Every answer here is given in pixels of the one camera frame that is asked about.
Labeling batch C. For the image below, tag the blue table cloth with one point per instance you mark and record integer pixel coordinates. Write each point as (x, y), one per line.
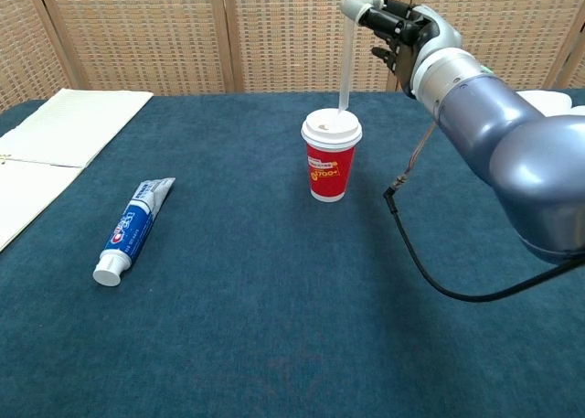
(228, 276)

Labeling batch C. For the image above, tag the open white book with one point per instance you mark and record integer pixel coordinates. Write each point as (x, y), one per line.
(550, 100)

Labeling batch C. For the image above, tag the white plastic cup lid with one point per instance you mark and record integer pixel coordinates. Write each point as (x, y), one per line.
(331, 127)

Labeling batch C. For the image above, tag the open cream notebook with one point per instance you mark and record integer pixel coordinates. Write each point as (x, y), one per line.
(59, 139)

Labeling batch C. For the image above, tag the blue white toothpaste tube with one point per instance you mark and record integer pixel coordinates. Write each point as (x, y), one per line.
(130, 229)

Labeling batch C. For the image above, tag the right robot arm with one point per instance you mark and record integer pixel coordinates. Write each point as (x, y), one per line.
(516, 153)

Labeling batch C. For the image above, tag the transparent plastic straw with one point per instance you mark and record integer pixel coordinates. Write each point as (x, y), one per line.
(347, 61)

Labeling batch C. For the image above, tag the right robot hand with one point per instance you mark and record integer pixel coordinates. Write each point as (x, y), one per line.
(407, 29)

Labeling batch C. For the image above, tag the red paper cup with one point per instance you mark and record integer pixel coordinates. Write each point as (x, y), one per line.
(331, 172)

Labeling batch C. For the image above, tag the woven wooden folding screen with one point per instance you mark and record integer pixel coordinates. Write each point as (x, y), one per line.
(183, 31)

